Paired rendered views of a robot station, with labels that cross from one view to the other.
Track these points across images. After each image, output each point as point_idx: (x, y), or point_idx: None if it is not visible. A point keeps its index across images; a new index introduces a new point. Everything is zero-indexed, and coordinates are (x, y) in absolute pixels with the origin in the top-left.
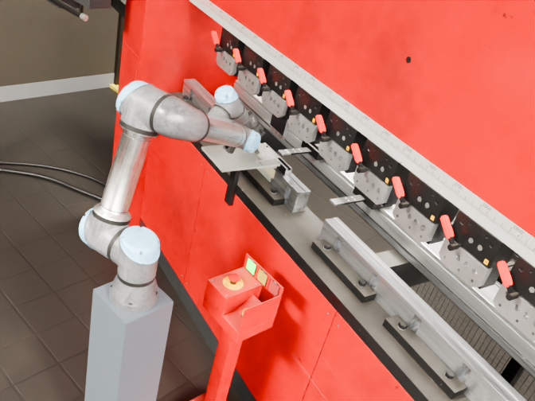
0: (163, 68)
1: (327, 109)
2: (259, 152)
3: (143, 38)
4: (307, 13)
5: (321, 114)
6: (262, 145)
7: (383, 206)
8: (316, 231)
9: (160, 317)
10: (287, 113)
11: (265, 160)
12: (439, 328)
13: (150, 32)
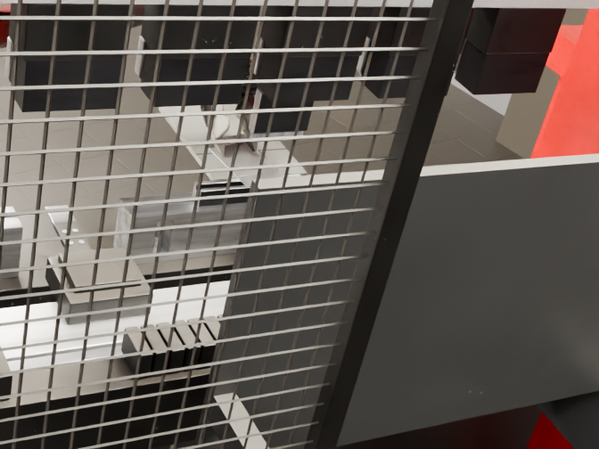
0: (592, 122)
1: (153, 6)
2: (215, 130)
3: (580, 36)
4: None
5: (146, 11)
6: (222, 120)
7: (56, 297)
8: (40, 261)
9: None
10: (261, 74)
11: (222, 162)
12: None
13: (593, 28)
